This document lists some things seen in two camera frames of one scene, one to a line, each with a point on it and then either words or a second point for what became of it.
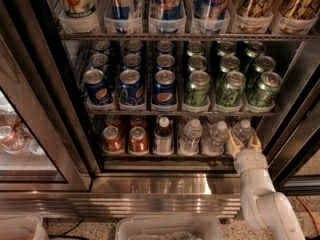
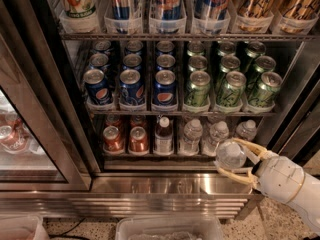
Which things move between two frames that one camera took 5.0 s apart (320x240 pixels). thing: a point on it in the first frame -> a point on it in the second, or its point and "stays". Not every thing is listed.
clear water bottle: [243, 133] -> [230, 155]
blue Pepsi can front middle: [131, 88] stays
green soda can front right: [266, 90] stays
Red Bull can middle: [168, 1] stays
